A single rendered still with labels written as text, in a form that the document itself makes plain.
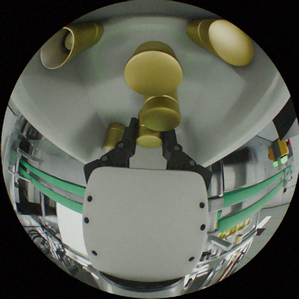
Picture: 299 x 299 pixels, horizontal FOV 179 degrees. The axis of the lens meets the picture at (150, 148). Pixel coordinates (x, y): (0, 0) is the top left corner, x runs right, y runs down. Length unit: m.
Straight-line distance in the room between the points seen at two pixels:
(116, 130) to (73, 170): 0.19
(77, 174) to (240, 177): 0.36
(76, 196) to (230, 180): 0.36
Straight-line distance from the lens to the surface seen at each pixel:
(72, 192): 0.33
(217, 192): 0.18
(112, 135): 0.16
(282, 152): 0.51
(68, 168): 0.33
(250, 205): 0.30
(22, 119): 0.77
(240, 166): 0.22
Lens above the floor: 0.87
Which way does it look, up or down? 23 degrees down
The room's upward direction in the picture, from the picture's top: 177 degrees counter-clockwise
